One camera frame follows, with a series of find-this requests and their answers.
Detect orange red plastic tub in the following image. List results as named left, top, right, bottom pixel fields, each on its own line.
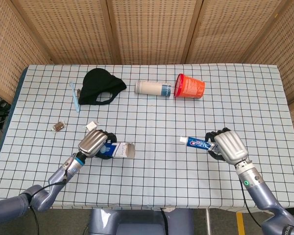
left=173, top=73, right=206, bottom=99

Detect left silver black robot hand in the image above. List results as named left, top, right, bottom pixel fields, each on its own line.
left=77, top=129, right=118, bottom=161

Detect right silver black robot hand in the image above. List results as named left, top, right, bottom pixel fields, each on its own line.
left=205, top=127, right=249, bottom=164

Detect blue checked tablecloth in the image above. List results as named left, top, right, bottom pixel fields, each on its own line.
left=0, top=64, right=294, bottom=211

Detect white wrapped candy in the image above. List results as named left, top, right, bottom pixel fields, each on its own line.
left=85, top=121, right=99, bottom=132

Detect light blue toothbrush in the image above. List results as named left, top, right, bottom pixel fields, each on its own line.
left=69, top=82, right=80, bottom=113

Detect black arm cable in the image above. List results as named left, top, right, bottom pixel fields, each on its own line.
left=239, top=176, right=262, bottom=228
left=28, top=170, right=67, bottom=235

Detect white cylindrical bottle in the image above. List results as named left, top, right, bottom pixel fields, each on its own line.
left=135, top=80, right=172, bottom=98

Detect blue white toothpaste tube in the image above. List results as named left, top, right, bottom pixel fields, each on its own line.
left=179, top=136, right=220, bottom=151

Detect woven bamboo folding screen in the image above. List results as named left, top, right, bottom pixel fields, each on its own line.
left=0, top=0, right=294, bottom=120

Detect black floor cables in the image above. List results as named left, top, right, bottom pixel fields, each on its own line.
left=0, top=95, right=12, bottom=130

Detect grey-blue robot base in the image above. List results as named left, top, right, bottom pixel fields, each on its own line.
left=88, top=208, right=194, bottom=235

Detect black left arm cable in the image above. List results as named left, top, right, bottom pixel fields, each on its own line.
left=28, top=170, right=67, bottom=235

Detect black baseball cap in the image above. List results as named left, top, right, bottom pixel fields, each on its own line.
left=77, top=68, right=127, bottom=106

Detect brown wrapped candy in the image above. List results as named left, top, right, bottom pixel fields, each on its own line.
left=51, top=120, right=66, bottom=132

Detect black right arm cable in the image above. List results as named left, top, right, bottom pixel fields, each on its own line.
left=239, top=176, right=262, bottom=228

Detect blue white toothpaste box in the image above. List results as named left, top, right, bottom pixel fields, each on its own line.
left=98, top=141, right=136, bottom=159

